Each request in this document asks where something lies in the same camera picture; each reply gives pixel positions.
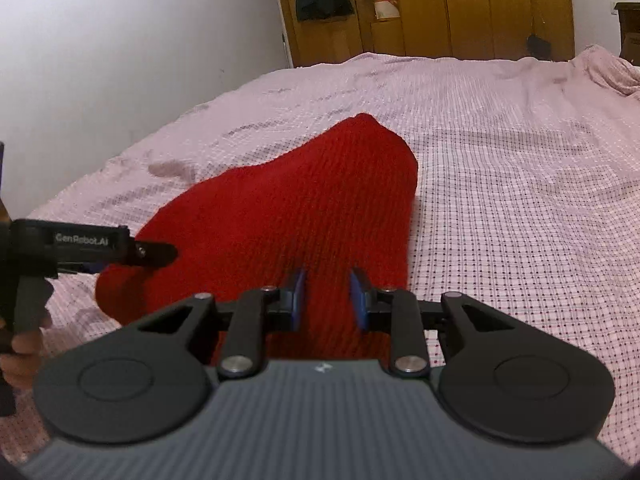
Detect dark wooden headboard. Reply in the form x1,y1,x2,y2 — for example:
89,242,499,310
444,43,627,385
614,2,640,66

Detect white red item on shelf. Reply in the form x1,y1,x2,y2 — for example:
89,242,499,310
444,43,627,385
374,0,400,21

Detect small black bag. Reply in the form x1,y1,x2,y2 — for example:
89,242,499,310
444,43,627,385
526,34,552,61

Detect wooden wardrobe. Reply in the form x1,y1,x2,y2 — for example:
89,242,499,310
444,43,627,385
280,0,575,66

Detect person's left hand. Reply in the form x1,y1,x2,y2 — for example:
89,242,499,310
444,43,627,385
0,278,56,391

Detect red knit cardigan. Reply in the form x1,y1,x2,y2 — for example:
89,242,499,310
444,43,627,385
96,114,419,360

